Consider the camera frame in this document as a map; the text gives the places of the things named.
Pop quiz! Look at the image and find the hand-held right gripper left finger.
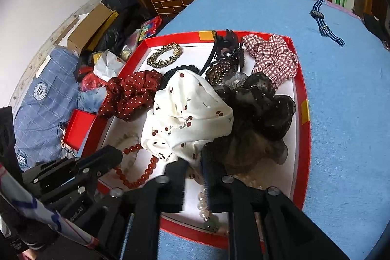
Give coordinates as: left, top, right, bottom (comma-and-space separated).
91, 158, 191, 260

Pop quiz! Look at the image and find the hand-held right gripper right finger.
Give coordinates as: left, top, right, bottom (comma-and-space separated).
200, 146, 351, 260

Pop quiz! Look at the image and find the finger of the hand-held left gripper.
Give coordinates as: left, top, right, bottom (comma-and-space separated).
22, 145, 123, 188
30, 170, 102, 206

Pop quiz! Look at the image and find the white pearl bracelet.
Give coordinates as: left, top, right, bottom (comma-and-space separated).
187, 170, 229, 233

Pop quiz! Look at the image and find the pale green bead bracelet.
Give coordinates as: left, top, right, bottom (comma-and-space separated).
114, 131, 142, 170

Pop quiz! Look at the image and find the red bead bracelet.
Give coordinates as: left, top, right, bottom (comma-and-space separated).
114, 142, 161, 190

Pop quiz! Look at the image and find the red polka dot scrunchie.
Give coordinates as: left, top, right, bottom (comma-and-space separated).
97, 69, 163, 122

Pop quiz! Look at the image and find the white cherry print scrunchie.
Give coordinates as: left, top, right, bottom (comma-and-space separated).
140, 69, 234, 171

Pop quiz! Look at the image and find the black mesh scrunchie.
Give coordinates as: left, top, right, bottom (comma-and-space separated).
213, 72, 297, 176

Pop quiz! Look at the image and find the black hair tie with bead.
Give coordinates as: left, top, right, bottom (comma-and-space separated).
161, 64, 202, 87

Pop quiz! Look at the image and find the red tray with white inside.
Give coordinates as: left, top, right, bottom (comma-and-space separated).
80, 29, 312, 250

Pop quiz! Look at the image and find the red plaid scrunchie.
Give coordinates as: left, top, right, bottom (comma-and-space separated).
241, 33, 299, 89

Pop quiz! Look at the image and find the small red box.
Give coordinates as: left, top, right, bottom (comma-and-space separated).
62, 109, 97, 150

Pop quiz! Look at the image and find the red plastic bag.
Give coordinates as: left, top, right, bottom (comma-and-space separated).
77, 69, 106, 93

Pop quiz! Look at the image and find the blue plaid cloth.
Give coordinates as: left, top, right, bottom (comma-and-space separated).
13, 46, 81, 171

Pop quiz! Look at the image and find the white plastic bag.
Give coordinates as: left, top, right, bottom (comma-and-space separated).
93, 50, 126, 81

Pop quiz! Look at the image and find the leopard print scrunchie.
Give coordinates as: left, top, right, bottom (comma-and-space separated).
146, 41, 183, 69

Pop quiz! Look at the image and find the black brown hair claw clip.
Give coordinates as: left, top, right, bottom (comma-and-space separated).
201, 29, 246, 86

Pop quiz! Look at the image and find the brown cardboard box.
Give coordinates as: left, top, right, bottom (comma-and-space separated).
67, 2, 118, 55

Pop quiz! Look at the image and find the colourful printed box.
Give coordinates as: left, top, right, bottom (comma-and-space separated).
138, 16, 162, 42

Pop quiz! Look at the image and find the black bag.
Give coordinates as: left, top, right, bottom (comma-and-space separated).
94, 0, 153, 51

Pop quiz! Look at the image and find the blue tablecloth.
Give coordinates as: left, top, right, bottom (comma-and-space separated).
154, 0, 390, 260

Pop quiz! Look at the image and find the black pouch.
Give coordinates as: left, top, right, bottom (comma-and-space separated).
363, 12, 390, 52

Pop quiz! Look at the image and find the blue striped strap watch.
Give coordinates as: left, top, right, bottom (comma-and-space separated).
310, 0, 346, 48

